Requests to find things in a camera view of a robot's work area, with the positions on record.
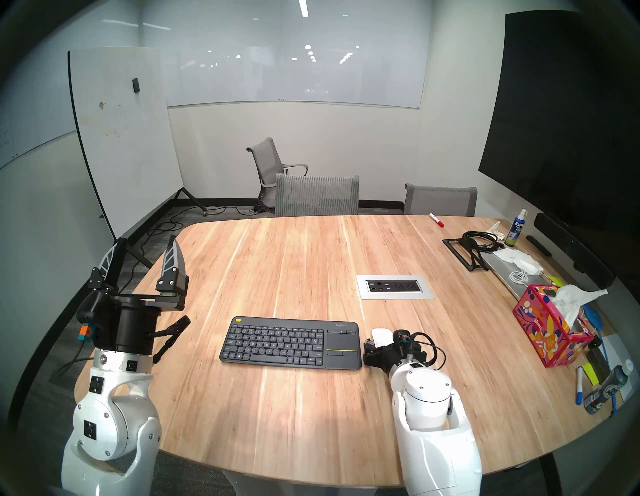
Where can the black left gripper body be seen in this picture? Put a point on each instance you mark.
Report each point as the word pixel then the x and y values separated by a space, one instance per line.
pixel 127 325

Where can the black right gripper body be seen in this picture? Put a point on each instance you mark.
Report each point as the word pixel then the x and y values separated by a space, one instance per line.
pixel 385 357

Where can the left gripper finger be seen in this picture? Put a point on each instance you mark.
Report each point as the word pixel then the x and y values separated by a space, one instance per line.
pixel 107 272
pixel 174 272

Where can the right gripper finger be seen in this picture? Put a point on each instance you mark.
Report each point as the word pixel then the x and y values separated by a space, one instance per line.
pixel 370 346

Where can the white computer mouse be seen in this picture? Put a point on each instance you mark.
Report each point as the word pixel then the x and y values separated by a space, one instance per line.
pixel 383 336

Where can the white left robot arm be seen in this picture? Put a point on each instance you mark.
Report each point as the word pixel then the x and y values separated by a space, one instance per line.
pixel 110 425

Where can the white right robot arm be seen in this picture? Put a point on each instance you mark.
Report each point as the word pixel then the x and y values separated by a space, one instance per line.
pixel 430 430

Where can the silver table power outlet panel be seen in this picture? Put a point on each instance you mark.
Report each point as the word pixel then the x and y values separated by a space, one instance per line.
pixel 362 295

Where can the freestanding white whiteboard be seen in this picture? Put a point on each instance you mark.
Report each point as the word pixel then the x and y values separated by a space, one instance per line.
pixel 125 145

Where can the black laptop stand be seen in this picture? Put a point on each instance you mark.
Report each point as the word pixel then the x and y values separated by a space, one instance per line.
pixel 477 262

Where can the red capped whiteboard marker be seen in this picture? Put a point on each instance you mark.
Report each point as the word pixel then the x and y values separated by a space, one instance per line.
pixel 436 220

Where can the silver closed laptop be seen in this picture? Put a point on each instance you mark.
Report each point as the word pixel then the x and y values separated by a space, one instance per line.
pixel 502 274

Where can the grey office chair with armrests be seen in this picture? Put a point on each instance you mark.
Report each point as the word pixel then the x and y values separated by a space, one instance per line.
pixel 267 157

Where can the grey mesh chair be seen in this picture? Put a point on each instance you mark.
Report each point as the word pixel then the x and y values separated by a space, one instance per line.
pixel 440 201
pixel 317 197

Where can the colourful floral tissue box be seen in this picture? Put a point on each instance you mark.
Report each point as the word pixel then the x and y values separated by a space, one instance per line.
pixel 540 325

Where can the crumpled white tissue on laptop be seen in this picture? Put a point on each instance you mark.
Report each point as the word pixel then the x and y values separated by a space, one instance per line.
pixel 520 258

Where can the small crumpled white tissue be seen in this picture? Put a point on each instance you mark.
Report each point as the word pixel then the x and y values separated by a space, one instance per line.
pixel 496 228

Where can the whiteboard cleaner spray bottle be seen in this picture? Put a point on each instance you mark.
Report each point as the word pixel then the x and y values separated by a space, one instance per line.
pixel 515 232

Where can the white tissue in box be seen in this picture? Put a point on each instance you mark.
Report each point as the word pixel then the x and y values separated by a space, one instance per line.
pixel 572 300

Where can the blue capped marker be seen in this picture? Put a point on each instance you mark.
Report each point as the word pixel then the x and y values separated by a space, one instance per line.
pixel 579 387

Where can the blue plastic item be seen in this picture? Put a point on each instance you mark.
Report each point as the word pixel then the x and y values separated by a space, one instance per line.
pixel 591 317

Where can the black video sound bar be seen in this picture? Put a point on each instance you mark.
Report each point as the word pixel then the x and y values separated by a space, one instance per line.
pixel 570 247

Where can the grey black spray can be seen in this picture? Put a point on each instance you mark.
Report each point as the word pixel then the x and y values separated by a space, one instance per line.
pixel 602 392

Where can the white paper sheet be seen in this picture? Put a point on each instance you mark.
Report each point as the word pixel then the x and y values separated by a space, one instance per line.
pixel 614 350

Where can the glass wall whiteboard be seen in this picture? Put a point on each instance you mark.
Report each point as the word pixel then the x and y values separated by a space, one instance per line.
pixel 300 75

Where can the large black wall screen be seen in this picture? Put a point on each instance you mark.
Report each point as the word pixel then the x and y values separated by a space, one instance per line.
pixel 555 125

